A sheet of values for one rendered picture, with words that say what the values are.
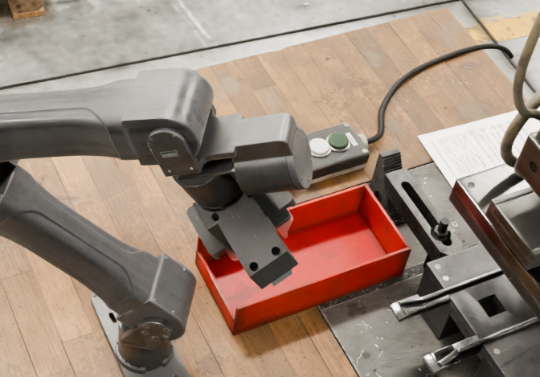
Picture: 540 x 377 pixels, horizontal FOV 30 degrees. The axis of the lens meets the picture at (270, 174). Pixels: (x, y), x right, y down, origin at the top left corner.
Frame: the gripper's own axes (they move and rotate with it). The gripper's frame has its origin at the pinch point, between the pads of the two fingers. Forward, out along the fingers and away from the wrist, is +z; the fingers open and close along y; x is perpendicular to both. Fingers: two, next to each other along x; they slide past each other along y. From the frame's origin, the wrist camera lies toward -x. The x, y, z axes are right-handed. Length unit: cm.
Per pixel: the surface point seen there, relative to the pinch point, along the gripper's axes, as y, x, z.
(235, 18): 15, 149, 133
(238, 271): -7.3, 9.5, 18.2
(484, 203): 21.9, -7.4, 7.9
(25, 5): -33, 170, 100
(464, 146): 29, 17, 39
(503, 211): 22.3, -11.5, 3.5
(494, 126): 35, 19, 43
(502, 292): 18.8, -10.9, 24.2
